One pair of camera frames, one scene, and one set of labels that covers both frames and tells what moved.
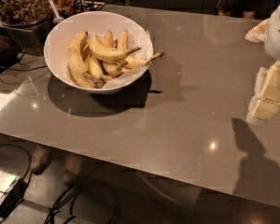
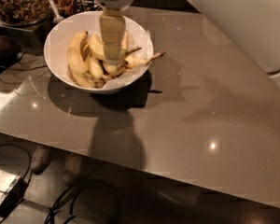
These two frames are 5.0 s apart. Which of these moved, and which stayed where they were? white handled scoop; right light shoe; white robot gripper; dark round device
Moved: white robot gripper
Stayed: dark round device; right light shoe; white handled scoop
